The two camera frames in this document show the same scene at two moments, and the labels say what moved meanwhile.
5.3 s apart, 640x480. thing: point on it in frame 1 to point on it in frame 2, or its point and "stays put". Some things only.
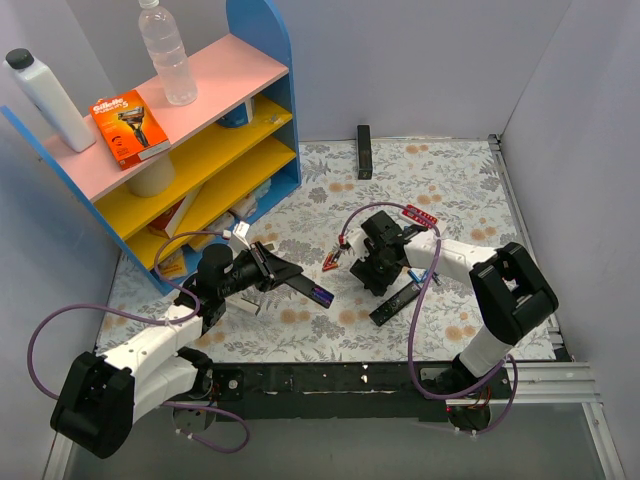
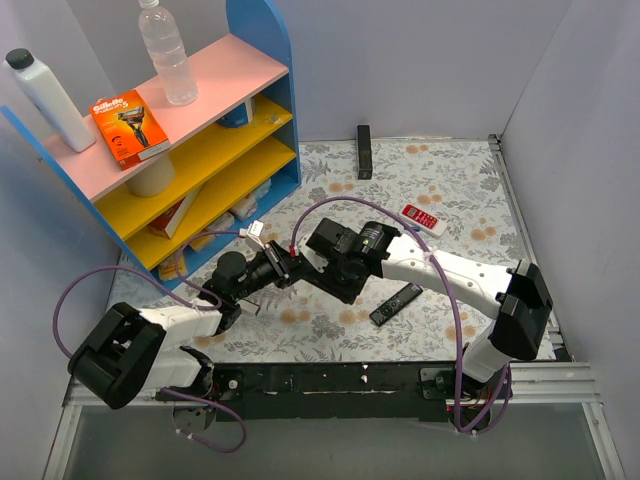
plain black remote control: x=309 y=289 to x=330 y=279
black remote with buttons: x=398 y=301 stays put
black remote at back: x=364 y=153 stays put
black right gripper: x=366 y=257 to x=324 y=270
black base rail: x=355 y=391 stays put
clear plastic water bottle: x=160 y=33 stays put
